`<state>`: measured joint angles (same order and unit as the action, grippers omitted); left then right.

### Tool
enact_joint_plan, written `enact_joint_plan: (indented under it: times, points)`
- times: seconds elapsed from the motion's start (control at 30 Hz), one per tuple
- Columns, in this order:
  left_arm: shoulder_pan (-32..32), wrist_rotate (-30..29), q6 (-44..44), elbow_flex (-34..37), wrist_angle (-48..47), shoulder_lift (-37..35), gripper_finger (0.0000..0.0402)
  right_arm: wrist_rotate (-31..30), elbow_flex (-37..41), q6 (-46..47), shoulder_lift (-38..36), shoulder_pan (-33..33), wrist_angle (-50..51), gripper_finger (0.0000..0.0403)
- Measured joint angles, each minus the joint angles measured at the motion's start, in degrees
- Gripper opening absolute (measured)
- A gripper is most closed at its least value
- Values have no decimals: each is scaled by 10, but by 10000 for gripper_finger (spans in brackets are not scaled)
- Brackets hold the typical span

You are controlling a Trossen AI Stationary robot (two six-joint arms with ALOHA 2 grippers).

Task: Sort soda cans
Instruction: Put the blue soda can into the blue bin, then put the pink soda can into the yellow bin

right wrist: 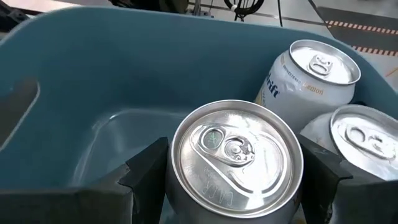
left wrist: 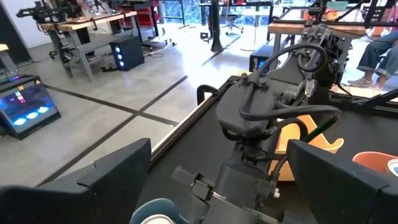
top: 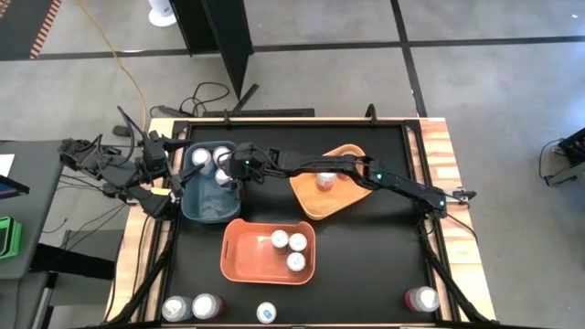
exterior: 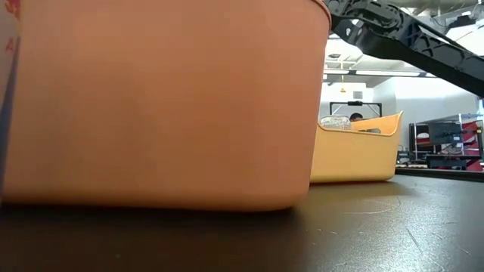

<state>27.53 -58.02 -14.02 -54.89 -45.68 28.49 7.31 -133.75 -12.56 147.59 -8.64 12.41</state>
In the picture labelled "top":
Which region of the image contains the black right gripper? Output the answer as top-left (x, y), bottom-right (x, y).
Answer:
top-left (227, 141), bottom-right (271, 204)

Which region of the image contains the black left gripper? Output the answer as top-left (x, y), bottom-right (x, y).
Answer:
top-left (140, 130), bottom-right (206, 201)

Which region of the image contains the blue and white soda can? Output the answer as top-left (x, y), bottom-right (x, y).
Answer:
top-left (213, 167), bottom-right (234, 188)
top-left (190, 146), bottom-right (213, 175)
top-left (161, 295), bottom-right (195, 324)
top-left (211, 145), bottom-right (233, 168)

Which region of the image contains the blue plastic bin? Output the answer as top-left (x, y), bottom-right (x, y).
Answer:
top-left (180, 140), bottom-right (242, 225)

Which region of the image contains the blue silver energy drink can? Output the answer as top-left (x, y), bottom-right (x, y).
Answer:
top-left (270, 228), bottom-right (291, 255)
top-left (288, 232), bottom-right (309, 253)
top-left (255, 301), bottom-right (278, 325)
top-left (286, 251), bottom-right (307, 273)

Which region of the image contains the orange plastic bin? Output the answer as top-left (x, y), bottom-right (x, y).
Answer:
top-left (219, 218), bottom-right (317, 286)

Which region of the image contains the yellow plastic bin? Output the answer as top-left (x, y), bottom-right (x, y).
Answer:
top-left (289, 143), bottom-right (380, 221)

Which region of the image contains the black power brick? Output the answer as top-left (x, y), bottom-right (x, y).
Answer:
top-left (149, 104), bottom-right (196, 119)

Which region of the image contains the black standing cabinet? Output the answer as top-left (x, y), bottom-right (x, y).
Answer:
top-left (168, 0), bottom-right (261, 113)

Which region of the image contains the black floor beam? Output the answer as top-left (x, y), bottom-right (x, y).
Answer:
top-left (30, 243), bottom-right (116, 281)

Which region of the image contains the grey side table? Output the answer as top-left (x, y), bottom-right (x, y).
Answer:
top-left (0, 139), bottom-right (72, 281)
top-left (0, 271), bottom-right (51, 329)

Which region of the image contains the dark tablet device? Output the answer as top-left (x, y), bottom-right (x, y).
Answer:
top-left (0, 175), bottom-right (31, 201)

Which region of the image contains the green plastic tray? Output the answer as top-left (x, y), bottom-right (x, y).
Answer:
top-left (0, 217), bottom-right (23, 260)

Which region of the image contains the black mat with orange stripes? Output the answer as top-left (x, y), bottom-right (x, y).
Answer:
top-left (0, 0), bottom-right (63, 61)

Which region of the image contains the black equipment stand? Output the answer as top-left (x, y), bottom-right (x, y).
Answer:
top-left (538, 126), bottom-right (585, 187)

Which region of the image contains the black looped cable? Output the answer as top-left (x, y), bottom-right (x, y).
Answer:
top-left (178, 81), bottom-right (230, 118)

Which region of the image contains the yellow floor cable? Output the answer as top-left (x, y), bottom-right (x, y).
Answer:
top-left (74, 0), bottom-right (148, 133)

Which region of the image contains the black aluminium table frame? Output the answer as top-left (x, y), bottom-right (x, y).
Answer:
top-left (104, 116), bottom-right (497, 329)

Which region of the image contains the white round pedestal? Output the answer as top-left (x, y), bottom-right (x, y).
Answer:
top-left (146, 0), bottom-right (177, 27)

